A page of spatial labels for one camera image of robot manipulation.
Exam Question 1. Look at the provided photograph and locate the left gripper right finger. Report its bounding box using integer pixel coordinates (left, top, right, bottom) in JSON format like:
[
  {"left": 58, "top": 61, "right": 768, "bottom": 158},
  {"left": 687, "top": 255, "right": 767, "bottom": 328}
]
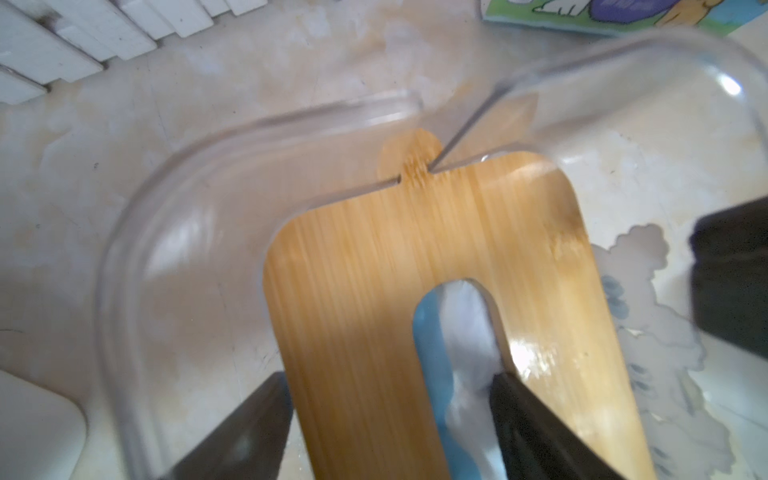
[{"left": 489, "top": 372, "right": 622, "bottom": 479}]

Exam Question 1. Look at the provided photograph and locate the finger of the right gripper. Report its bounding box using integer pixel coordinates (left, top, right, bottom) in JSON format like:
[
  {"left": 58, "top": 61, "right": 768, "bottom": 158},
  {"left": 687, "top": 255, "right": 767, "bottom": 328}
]
[{"left": 689, "top": 197, "right": 767, "bottom": 359}]

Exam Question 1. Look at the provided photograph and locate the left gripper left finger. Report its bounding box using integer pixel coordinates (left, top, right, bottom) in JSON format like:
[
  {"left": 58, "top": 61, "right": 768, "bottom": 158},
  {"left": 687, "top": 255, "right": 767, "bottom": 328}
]
[{"left": 164, "top": 371, "right": 294, "bottom": 479}]

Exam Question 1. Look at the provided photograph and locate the blue soft tissue pack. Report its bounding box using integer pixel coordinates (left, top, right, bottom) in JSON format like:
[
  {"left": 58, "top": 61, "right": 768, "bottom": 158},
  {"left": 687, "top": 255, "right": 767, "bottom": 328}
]
[{"left": 412, "top": 281, "right": 507, "bottom": 479}]

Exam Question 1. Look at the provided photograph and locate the clear plastic tissue box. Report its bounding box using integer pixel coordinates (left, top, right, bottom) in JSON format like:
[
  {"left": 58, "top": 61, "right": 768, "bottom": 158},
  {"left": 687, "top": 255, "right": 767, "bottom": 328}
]
[{"left": 96, "top": 27, "right": 767, "bottom": 479}]

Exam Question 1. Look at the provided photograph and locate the bamboo slotted lid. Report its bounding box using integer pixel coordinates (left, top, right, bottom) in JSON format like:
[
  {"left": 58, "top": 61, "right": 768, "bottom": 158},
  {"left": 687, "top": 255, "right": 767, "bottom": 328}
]
[{"left": 263, "top": 130, "right": 655, "bottom": 479}]

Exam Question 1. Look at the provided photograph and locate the blue tissue pack with sheet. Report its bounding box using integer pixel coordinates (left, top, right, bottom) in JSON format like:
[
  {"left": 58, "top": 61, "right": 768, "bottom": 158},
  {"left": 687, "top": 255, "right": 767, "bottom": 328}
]
[{"left": 480, "top": 0, "right": 767, "bottom": 36}]

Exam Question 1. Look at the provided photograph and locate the blue white toy crib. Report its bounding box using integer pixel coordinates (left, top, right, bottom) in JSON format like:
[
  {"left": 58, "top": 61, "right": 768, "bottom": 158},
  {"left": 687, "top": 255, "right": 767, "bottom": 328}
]
[{"left": 1, "top": 0, "right": 267, "bottom": 105}]

